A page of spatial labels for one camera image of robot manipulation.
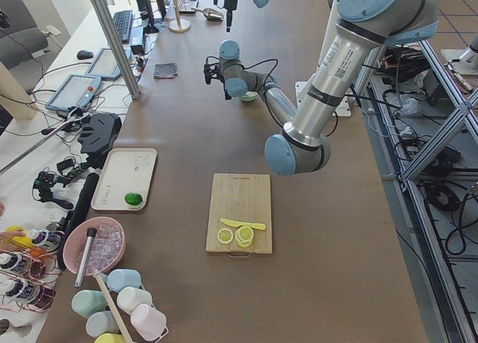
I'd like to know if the white cup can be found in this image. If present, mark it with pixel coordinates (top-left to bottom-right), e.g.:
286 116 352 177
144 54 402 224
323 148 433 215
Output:
117 287 152 315

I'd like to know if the pink cup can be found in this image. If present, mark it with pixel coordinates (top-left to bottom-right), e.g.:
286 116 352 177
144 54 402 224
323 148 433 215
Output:
130 303 168 342

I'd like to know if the mint green cup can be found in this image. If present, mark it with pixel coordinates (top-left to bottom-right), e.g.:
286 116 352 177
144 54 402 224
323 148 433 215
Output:
71 290 107 319

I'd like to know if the yellow plastic knife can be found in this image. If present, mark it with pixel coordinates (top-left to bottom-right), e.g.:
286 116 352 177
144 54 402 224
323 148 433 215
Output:
220 218 267 231

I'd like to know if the yellow lemon slice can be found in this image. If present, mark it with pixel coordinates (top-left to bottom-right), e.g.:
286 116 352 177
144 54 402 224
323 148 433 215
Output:
217 228 235 244

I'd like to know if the wooden mug tree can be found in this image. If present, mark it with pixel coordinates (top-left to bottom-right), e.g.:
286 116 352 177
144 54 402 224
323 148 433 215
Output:
168 0 190 33

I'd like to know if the light blue cup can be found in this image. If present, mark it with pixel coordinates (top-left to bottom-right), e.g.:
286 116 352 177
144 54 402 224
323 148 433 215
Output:
107 268 142 293

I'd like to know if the green lime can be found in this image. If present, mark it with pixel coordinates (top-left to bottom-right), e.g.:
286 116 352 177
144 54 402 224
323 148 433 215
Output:
124 192 143 206

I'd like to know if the pink ice bowl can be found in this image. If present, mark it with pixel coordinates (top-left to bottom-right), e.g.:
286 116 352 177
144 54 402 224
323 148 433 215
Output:
63 217 126 276

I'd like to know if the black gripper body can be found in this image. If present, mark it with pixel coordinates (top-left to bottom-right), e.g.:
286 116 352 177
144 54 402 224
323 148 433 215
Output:
203 57 221 84

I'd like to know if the beige serving tray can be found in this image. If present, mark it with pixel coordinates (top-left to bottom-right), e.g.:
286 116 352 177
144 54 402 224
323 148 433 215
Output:
90 148 157 211

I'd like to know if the green small bowl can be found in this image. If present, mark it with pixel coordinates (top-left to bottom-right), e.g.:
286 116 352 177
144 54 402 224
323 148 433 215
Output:
240 91 258 102

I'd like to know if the metal scoop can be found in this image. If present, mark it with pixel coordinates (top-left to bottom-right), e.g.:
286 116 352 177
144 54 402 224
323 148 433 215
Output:
192 7 224 22

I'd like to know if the blue teach pendant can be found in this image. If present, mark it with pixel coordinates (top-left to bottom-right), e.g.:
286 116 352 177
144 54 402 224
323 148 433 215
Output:
46 75 102 112
85 48 121 81

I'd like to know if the bamboo cutting board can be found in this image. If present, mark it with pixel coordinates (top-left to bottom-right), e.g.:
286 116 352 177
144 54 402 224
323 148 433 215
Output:
205 173 273 254

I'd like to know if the grey folded cloth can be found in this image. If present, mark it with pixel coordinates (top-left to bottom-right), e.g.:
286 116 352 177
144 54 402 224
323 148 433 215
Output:
153 63 178 80

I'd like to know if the black computer mouse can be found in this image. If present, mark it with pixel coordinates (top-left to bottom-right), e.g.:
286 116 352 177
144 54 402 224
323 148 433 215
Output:
76 50 94 60

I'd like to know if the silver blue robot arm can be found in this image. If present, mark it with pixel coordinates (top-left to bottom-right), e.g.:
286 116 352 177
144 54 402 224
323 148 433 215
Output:
203 0 441 176

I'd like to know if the black keyboard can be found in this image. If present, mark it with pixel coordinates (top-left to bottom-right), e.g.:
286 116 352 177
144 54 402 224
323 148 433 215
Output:
113 10 133 43

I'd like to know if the metal muddler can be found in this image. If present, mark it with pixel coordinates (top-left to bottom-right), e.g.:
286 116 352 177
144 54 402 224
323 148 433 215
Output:
74 228 97 288

